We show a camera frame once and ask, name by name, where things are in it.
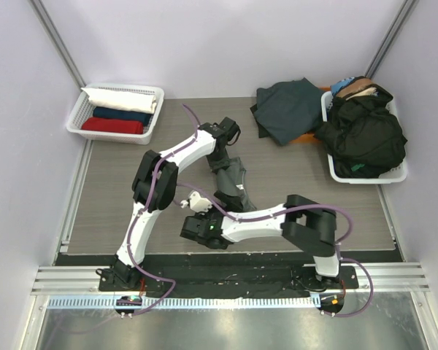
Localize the grey t shirt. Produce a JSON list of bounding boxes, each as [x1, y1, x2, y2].
[[215, 157, 249, 196]]

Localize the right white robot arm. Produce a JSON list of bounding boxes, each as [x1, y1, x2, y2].
[[180, 195, 342, 289]]

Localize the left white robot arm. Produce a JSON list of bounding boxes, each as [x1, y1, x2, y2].
[[96, 117, 246, 292]]

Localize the dark teal t shirt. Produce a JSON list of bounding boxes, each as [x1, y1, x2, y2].
[[250, 78, 324, 146]]

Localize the navy rolled t shirt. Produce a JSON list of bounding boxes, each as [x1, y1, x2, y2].
[[93, 106, 153, 125]]

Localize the white rolled t shirt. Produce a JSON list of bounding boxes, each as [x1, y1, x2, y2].
[[82, 87, 157, 114]]

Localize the red rolled t shirt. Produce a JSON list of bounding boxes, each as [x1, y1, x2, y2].
[[81, 117, 144, 134]]

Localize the blue and tan clothes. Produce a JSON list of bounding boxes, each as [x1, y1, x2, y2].
[[330, 76, 374, 99]]

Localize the black clothes pile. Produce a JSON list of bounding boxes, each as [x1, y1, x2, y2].
[[315, 82, 407, 179]]

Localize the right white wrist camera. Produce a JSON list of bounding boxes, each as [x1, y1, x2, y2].
[[180, 190, 212, 213]]

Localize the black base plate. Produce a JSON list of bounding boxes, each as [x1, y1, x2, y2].
[[55, 249, 402, 298]]

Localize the right aluminium frame post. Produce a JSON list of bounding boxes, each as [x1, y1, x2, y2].
[[365, 0, 419, 78]]

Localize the aluminium frame post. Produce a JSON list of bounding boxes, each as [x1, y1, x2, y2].
[[365, 0, 419, 78], [28, 0, 86, 88]]

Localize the slotted white cable duct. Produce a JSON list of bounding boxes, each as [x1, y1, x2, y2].
[[47, 295, 320, 310]]

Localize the left aluminium frame post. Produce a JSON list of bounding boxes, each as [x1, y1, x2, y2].
[[28, 0, 86, 88]]

